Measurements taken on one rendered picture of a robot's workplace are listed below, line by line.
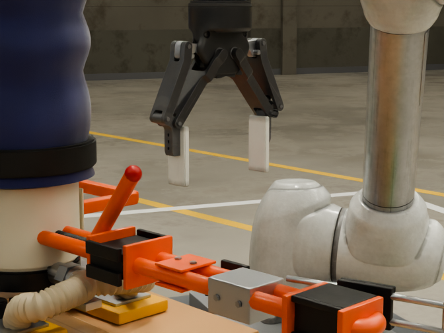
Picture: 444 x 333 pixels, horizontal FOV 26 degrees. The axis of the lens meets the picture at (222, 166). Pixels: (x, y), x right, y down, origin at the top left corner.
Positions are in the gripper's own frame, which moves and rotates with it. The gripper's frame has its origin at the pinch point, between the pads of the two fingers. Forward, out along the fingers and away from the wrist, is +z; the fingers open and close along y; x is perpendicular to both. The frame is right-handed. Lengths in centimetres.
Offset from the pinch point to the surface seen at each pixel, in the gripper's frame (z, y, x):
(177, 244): 121, -289, -330
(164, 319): 27.1, -10.6, -22.7
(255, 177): 121, -481, -448
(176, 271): 13.2, 3.2, -4.6
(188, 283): 14.1, 3.6, -1.9
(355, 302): 11.8, 0.9, 21.5
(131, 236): 12.3, -2.0, -19.5
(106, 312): 25.6, -3.5, -27.8
